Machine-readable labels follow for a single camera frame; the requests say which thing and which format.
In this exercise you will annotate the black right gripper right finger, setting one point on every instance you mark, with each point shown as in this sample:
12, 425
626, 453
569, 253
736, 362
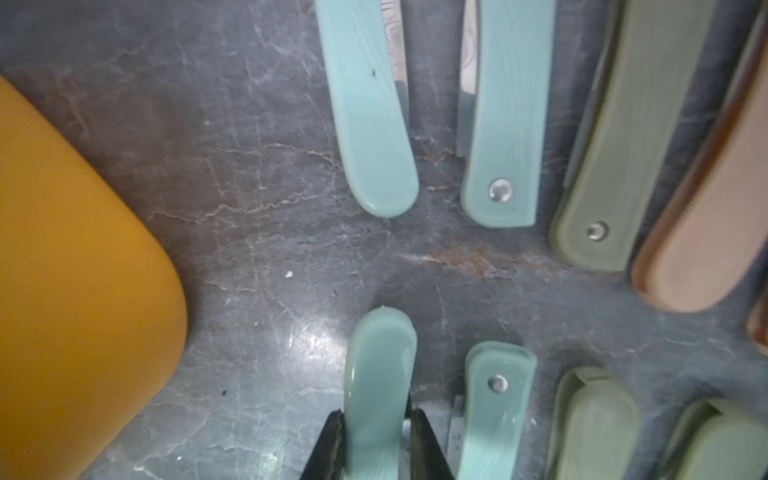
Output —
427, 461

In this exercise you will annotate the green handled fruit knife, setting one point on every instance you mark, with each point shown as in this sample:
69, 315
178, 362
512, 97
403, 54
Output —
595, 426

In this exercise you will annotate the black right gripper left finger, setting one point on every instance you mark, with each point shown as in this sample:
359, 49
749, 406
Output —
327, 459

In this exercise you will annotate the dark grey green knife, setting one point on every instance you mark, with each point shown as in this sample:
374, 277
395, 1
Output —
644, 72

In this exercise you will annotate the grey green fruit knife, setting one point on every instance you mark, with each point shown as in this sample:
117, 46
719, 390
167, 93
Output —
505, 72

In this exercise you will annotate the brown fruit knife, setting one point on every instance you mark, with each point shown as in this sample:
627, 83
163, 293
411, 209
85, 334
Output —
756, 325

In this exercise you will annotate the light green fruit knife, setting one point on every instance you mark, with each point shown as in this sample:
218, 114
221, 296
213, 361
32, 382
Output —
499, 379

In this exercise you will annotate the mint knife crosswise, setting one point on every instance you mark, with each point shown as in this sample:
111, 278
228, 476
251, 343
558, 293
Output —
715, 439

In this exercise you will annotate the pink handled fruit knife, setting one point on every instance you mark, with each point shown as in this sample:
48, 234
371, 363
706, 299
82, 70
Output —
715, 224

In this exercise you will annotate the mint knife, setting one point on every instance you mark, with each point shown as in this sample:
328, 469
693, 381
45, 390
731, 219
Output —
378, 373
364, 55

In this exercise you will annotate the yellow storage box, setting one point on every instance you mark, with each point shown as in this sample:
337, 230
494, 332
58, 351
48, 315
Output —
93, 313

